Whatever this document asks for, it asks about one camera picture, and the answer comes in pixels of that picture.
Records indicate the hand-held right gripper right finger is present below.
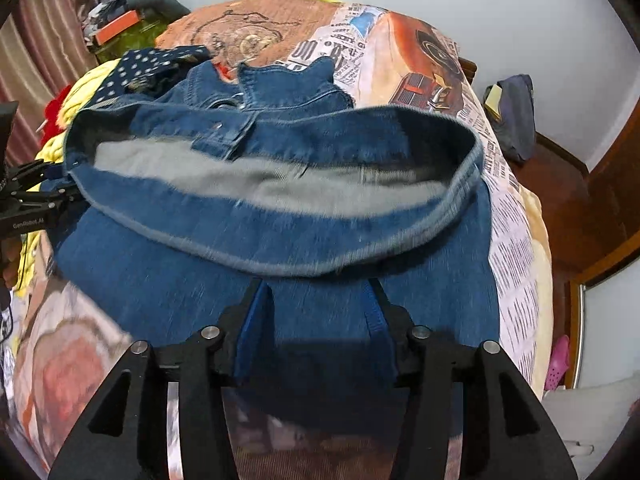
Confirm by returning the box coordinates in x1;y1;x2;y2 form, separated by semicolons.
367;280;574;480

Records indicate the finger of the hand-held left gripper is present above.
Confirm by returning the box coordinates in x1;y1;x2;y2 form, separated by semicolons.
7;159;67;186
10;185;84;214

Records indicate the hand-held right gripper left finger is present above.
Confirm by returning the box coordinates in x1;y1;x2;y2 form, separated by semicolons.
47;277;276;480

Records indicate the blue denim jacket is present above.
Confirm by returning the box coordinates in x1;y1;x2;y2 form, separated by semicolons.
52;56;502;426

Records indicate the red garment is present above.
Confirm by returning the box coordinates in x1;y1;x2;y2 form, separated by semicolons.
39;84;76;149

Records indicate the yellow printed garment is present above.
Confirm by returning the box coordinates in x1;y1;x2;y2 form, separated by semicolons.
12;57;124;292

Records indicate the striped red curtain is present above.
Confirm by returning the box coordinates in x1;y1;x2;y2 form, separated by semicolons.
0;0;109;167

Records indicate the navy polka dot garment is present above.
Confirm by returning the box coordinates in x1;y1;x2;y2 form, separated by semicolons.
92;46;214;107

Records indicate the green patterned cloth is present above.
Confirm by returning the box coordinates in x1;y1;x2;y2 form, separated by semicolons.
95;19;174;64

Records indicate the orange box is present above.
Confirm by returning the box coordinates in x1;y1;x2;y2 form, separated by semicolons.
94;10;140;46

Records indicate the pink slipper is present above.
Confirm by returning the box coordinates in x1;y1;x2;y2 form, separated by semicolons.
545;335;571;391

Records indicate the grey neck pillow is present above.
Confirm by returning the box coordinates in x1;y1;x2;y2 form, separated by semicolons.
127;0;192;19

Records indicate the grey backpack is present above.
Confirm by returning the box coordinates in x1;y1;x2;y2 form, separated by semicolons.
482;74;537;164

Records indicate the bed with printed blanket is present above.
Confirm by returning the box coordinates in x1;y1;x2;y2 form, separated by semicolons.
0;0;554;480

